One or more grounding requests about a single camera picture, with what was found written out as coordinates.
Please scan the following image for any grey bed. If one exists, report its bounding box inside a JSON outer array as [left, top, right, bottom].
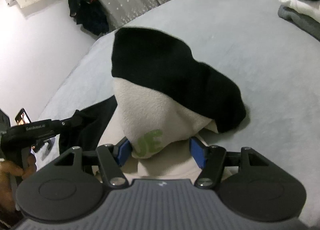
[[37, 0, 320, 230]]

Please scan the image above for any folded white garment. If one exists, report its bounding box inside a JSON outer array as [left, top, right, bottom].
[[278, 0, 320, 20]]

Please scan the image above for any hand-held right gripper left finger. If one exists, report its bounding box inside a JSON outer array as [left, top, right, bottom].
[[53, 136, 132, 189]]

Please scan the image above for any hanging dark jacket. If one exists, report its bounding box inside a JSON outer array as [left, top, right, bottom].
[[68, 0, 110, 36]]

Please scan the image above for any person's left hand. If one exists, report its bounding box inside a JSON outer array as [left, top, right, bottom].
[[0, 154, 37, 212]]

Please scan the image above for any round grey phone stand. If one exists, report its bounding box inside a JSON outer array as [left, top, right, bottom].
[[32, 137, 56, 160]]

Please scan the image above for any cream and black sweatshirt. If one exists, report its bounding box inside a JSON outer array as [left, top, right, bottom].
[[58, 27, 248, 180]]

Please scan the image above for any folded grey garment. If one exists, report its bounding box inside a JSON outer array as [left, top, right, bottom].
[[278, 5, 320, 43]]

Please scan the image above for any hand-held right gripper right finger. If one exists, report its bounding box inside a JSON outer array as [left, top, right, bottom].
[[189, 136, 271, 190]]

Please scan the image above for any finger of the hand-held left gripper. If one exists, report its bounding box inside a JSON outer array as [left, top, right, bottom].
[[58, 109, 83, 133]]

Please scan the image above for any smartphone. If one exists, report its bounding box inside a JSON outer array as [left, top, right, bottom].
[[14, 107, 32, 126]]

